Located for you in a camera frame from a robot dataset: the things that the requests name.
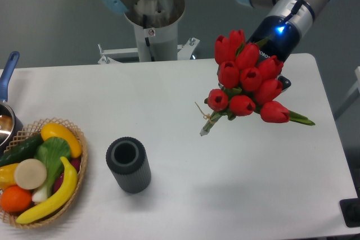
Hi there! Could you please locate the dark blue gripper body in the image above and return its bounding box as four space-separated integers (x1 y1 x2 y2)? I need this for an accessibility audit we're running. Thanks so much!
245 16 301 93

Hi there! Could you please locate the red tulip bouquet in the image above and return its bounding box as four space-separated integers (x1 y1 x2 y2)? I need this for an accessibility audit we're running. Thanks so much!
200 30 315 135

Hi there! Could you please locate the black device at table edge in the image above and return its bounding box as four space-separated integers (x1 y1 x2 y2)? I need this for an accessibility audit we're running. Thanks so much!
339 198 359 228

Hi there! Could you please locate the grey ribbed cylindrical vase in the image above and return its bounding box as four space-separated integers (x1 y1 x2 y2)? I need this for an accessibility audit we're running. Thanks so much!
106 137 151 193

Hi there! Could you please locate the purple red vegetable toy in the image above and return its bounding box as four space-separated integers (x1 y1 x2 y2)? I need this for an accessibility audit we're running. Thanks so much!
53 157 81 193

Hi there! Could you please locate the yellow plastic banana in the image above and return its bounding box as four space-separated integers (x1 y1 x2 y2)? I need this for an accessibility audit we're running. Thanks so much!
16 157 78 224

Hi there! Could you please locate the green bok choy toy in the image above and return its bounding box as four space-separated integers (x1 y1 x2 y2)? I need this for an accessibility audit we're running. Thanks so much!
32 137 71 204

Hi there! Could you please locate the woven wicker fruit basket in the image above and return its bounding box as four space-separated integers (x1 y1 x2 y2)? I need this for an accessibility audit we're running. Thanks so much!
1 117 88 229

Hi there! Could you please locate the green cucumber toy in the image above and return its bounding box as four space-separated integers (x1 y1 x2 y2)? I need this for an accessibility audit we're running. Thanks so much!
1 134 43 166

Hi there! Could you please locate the beige round radish slice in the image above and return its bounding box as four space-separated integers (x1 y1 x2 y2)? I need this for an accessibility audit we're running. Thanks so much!
14 159 47 190

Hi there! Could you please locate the yellow bell pepper toy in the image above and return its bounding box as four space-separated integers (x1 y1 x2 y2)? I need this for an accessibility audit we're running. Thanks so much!
0 163 19 190

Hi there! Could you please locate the orange plastic fruit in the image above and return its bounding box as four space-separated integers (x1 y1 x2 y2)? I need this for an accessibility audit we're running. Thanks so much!
1 185 32 213

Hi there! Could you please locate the white metal base bracket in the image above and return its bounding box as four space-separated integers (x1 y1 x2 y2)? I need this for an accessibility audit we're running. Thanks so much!
97 37 200 65

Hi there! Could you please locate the white furniture frame right edge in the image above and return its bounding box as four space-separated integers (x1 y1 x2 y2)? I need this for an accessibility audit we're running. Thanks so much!
333 66 359 121

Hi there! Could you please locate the robot base pedestal column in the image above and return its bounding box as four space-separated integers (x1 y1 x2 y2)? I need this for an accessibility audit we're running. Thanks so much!
94 0 186 62

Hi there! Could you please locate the blue handled saucepan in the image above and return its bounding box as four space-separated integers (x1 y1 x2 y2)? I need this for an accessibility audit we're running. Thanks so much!
1 51 23 156

